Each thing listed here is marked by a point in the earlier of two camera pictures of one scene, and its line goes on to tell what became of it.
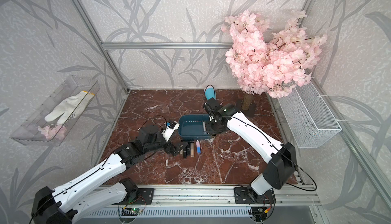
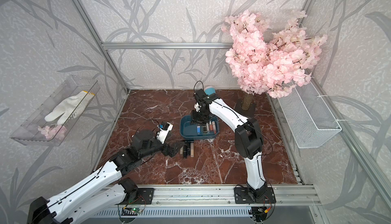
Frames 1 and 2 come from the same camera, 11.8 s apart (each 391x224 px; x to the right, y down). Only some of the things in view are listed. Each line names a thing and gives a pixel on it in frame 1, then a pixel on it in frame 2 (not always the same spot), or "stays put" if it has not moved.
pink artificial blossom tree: (267, 62) stays put
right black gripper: (208, 130) -> (196, 121)
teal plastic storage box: (193, 127) stays put
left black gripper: (174, 151) stays put
